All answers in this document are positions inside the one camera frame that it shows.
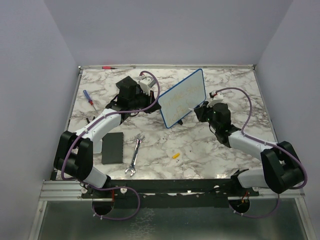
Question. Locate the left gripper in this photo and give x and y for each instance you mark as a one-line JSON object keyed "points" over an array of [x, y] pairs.
{"points": [[150, 98]]}

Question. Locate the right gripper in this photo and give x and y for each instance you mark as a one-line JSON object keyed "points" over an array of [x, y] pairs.
{"points": [[201, 111]]}

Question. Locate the blue framed whiteboard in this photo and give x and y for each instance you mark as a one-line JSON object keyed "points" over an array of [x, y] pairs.
{"points": [[188, 93]]}

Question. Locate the yellow marker cap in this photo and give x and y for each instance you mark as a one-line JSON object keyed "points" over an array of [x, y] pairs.
{"points": [[176, 156]]}

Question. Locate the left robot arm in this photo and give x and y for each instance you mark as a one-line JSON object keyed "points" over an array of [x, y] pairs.
{"points": [[75, 151]]}

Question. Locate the blue red screwdriver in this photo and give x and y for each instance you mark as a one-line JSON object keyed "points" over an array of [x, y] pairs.
{"points": [[90, 101]]}

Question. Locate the black rectangular box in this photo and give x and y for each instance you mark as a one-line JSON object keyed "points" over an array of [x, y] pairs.
{"points": [[112, 148]]}

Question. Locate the small white container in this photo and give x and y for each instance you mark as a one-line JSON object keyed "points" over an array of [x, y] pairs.
{"points": [[97, 147]]}

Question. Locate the silver open-end wrench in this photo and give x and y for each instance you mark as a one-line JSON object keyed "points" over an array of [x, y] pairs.
{"points": [[132, 167]]}

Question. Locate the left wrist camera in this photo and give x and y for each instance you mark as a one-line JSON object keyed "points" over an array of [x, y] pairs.
{"points": [[146, 83]]}

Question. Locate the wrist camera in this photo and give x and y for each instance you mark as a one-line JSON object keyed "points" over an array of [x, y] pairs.
{"points": [[146, 83], [214, 98]]}

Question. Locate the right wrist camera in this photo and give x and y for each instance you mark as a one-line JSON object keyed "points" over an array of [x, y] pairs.
{"points": [[214, 98]]}

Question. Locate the red marker on rail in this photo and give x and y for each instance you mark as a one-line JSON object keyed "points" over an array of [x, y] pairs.
{"points": [[108, 68]]}

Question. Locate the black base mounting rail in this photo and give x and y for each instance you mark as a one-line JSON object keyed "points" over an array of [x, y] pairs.
{"points": [[185, 193]]}

